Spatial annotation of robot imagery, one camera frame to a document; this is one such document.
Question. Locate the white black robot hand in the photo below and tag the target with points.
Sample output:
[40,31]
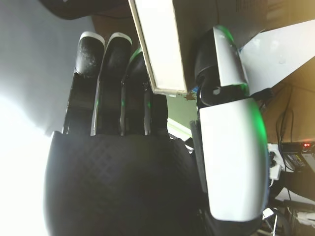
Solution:
[118,184]

